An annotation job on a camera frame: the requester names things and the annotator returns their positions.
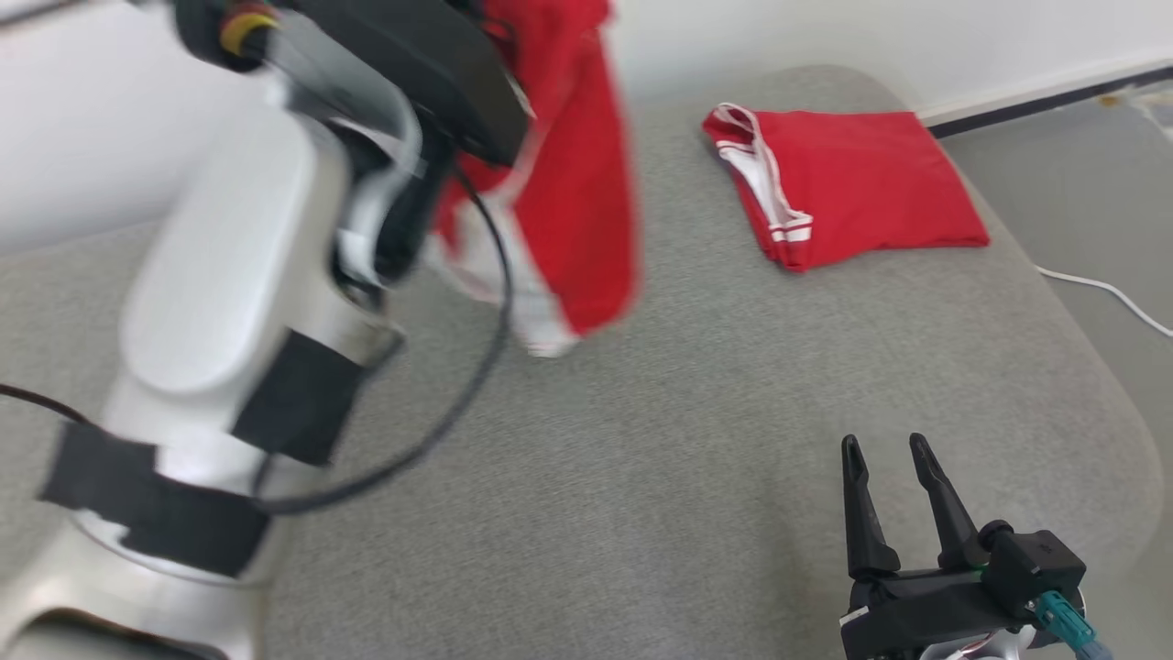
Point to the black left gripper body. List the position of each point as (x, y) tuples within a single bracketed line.
[(431, 64)]

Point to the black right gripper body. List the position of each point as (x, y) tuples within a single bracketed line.
[(916, 610)]

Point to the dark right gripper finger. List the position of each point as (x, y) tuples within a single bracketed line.
[(948, 513), (866, 522)]

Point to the red shorts with white trim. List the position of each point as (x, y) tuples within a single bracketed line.
[(573, 183)]

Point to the red jersey with black print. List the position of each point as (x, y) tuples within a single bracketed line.
[(861, 179)]

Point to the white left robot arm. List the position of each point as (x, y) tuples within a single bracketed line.
[(211, 321)]

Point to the grey fabric sofa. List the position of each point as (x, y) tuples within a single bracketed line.
[(696, 403)]

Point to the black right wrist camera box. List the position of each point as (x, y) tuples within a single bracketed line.
[(1031, 564)]

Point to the black wall baseboard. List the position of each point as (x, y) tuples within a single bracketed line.
[(1035, 103)]

